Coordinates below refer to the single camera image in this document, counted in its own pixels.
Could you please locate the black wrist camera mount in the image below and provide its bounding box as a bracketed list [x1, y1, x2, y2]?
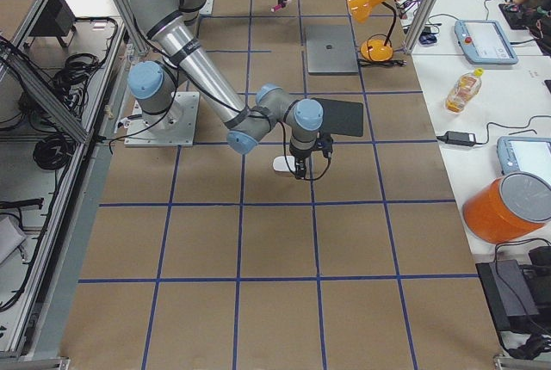
[315, 133, 333, 160]

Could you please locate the pink marker pen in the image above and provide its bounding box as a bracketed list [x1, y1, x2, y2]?
[270, 0, 291, 13]

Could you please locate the blue teach pendant tablet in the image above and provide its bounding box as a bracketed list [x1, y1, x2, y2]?
[454, 20, 518, 65]

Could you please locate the orange desk lamp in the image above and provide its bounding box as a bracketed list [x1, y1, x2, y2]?
[346, 0, 395, 64]

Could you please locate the black cable bundle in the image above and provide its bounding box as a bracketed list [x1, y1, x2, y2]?
[34, 133, 77, 171]

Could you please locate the black mousepad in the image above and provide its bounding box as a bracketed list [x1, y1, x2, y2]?
[315, 98, 363, 138]

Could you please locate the black power adapter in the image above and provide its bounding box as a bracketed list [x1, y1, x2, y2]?
[439, 131, 477, 147]

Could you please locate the orange juice bottle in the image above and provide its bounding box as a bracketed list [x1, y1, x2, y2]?
[445, 68, 485, 113]

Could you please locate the silver closed laptop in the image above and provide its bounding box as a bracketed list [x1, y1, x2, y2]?
[305, 24, 358, 75]

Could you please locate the white computer mouse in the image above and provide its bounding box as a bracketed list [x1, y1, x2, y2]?
[272, 155, 295, 176]

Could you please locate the black box on table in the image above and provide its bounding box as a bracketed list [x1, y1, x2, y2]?
[476, 260, 539, 334]

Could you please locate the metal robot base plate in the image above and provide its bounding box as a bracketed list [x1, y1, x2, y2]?
[123, 91, 200, 147]

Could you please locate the orange cylinder grey lid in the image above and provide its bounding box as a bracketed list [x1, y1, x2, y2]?
[462, 172, 550, 244]

